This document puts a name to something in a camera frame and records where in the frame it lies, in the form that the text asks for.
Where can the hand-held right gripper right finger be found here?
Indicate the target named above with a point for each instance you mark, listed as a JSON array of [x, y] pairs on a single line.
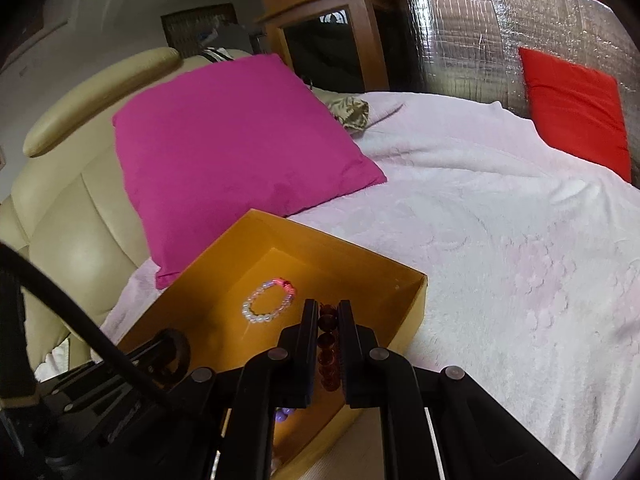
[[345, 332]]

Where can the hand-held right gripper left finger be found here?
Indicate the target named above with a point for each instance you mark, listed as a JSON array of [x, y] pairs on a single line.
[[310, 332]]

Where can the yellow cardboard box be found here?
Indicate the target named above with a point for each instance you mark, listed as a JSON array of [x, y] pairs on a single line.
[[280, 245]]

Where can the pale pink blanket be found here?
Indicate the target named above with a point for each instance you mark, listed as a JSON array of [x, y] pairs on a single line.
[[500, 220]]

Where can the magenta pillow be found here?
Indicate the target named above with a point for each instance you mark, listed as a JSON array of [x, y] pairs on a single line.
[[230, 150]]

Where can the patterned cloth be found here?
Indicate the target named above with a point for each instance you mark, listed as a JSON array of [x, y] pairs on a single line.
[[350, 112]]

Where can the cream leather sofa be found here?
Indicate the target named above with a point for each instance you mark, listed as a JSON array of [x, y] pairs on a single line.
[[65, 200]]

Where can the striped cloth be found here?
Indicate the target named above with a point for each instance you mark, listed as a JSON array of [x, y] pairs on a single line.
[[217, 55]]

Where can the wooden cabinet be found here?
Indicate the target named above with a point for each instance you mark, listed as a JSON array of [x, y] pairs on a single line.
[[370, 35]]

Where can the red pillow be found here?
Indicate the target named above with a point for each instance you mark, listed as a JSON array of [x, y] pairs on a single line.
[[575, 110]]

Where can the silver foil mat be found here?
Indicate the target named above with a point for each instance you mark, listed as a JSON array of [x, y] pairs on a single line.
[[460, 25]]

